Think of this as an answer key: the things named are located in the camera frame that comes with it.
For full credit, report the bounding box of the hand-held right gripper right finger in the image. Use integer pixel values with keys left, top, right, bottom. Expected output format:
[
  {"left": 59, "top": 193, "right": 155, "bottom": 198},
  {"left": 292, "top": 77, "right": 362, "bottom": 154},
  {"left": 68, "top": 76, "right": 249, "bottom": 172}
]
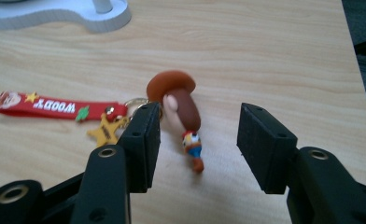
[{"left": 235, "top": 102, "right": 366, "bottom": 224}]

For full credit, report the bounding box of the white stand with post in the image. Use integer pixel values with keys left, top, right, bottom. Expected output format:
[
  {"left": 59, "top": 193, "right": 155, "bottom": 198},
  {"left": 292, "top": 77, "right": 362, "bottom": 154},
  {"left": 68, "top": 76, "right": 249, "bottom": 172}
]
[{"left": 0, "top": 0, "right": 133, "bottom": 34}]

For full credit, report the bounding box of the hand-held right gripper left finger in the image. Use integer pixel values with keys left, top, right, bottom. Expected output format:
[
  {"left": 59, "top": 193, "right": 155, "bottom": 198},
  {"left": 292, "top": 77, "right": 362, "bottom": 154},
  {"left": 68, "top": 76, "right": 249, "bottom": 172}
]
[{"left": 69, "top": 102, "right": 162, "bottom": 224}]

